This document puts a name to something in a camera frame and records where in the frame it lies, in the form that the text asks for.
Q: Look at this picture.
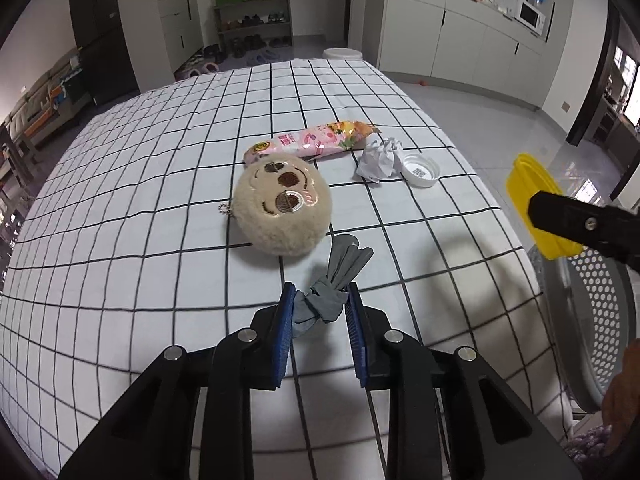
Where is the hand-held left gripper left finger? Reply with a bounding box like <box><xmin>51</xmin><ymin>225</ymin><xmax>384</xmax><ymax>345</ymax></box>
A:
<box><xmin>57</xmin><ymin>281</ymin><xmax>297</xmax><ymax>480</ymax></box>

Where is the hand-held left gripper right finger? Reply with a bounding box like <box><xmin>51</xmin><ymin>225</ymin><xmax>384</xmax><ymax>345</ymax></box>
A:
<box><xmin>346</xmin><ymin>281</ymin><xmax>583</xmax><ymax>480</ymax></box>

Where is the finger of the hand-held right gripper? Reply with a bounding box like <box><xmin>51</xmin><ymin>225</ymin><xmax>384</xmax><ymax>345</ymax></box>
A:
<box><xmin>527</xmin><ymin>190</ymin><xmax>640</xmax><ymax>263</ymax></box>

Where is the yellow plastic container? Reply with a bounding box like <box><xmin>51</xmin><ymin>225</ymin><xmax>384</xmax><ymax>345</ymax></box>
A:
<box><xmin>506</xmin><ymin>153</ymin><xmax>583</xmax><ymax>261</ymax></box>

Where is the grey knotted cloth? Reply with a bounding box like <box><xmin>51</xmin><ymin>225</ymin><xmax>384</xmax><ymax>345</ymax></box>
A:
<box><xmin>292</xmin><ymin>235</ymin><xmax>375</xmax><ymax>338</ymax></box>

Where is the grey perforated basket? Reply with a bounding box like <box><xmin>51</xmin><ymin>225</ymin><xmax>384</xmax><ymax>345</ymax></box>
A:
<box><xmin>527</xmin><ymin>247</ymin><xmax>640</xmax><ymax>416</ymax></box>

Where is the beige plush toy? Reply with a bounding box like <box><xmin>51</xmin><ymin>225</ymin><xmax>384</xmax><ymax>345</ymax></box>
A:
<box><xmin>217</xmin><ymin>154</ymin><xmax>333</xmax><ymax>259</ymax></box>

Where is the silver paper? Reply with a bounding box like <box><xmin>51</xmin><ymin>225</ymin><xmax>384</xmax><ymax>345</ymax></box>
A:
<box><xmin>355</xmin><ymin>136</ymin><xmax>405</xmax><ymax>183</ymax></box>

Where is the pink snack wrapper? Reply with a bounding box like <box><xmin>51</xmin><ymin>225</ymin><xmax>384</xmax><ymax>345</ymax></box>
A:
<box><xmin>243</xmin><ymin>120</ymin><xmax>382</xmax><ymax>166</ymax></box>

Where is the person's right forearm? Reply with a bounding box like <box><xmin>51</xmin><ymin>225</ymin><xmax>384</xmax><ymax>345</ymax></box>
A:
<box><xmin>601</xmin><ymin>340</ymin><xmax>640</xmax><ymax>457</ymax></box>

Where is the white round lid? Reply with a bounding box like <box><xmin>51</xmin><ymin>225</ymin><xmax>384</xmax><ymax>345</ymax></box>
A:
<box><xmin>400</xmin><ymin>153</ymin><xmax>442</xmax><ymax>188</ymax></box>

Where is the white microwave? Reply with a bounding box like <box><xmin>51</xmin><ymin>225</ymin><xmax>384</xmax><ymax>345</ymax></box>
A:
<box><xmin>514</xmin><ymin>0</ymin><xmax>546</xmax><ymax>36</ymax></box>

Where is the purple patterned clothing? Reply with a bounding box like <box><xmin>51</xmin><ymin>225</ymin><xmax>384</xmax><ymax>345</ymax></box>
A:
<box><xmin>565</xmin><ymin>422</ymin><xmax>618</xmax><ymax>461</ymax></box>

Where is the grey counter cabinet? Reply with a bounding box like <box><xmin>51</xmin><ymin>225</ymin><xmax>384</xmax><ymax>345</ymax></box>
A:
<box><xmin>366</xmin><ymin>0</ymin><xmax>548</xmax><ymax>111</ymax></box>

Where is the white and teal stool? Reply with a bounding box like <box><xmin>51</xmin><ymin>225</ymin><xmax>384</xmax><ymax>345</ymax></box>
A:
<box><xmin>322</xmin><ymin>47</ymin><xmax>364</xmax><ymax>62</ymax></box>

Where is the grey shoe rack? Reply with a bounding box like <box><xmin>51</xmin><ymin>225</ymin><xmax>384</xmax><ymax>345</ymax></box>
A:
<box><xmin>212</xmin><ymin>0</ymin><xmax>294</xmax><ymax>61</ymax></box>

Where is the white built-in cabinet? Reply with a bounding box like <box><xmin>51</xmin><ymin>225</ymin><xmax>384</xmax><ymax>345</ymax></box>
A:
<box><xmin>115</xmin><ymin>0</ymin><xmax>203</xmax><ymax>81</ymax></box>

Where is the dark chair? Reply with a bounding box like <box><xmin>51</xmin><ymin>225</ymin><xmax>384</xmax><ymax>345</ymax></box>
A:
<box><xmin>0</xmin><ymin>125</ymin><xmax>36</xmax><ymax>186</ymax></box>

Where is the grey sofa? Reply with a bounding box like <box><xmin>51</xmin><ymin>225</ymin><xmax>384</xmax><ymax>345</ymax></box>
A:
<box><xmin>7</xmin><ymin>49</ymin><xmax>93</xmax><ymax>148</ymax></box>

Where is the tall black cabinet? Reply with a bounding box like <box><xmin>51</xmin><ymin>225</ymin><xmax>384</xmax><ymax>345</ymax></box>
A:
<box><xmin>68</xmin><ymin>0</ymin><xmax>140</xmax><ymax>106</ymax></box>

